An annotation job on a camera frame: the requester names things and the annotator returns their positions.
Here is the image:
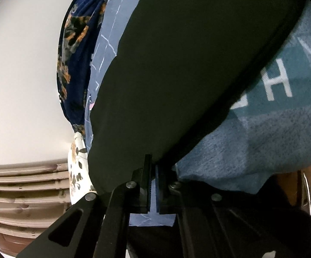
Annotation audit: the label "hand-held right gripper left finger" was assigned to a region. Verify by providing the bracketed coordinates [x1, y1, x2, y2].
[16, 154, 156, 258]

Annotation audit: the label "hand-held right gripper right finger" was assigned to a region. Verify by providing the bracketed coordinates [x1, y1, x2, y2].
[155, 164, 296, 258]

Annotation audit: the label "black pants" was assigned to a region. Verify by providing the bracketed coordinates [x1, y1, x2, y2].
[87, 0, 310, 197]

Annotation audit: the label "white floral cloth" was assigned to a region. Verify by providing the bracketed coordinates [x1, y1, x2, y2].
[68, 132, 97, 205]

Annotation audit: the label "blue grid-print blanket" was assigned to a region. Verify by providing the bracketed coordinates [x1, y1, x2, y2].
[85, 0, 311, 227]

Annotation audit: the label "brown ribbed wooden headboard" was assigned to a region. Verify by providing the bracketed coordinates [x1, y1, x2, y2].
[0, 163, 72, 256]

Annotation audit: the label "dark blue floral cloth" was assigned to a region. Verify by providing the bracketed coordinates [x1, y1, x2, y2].
[57, 0, 118, 135]

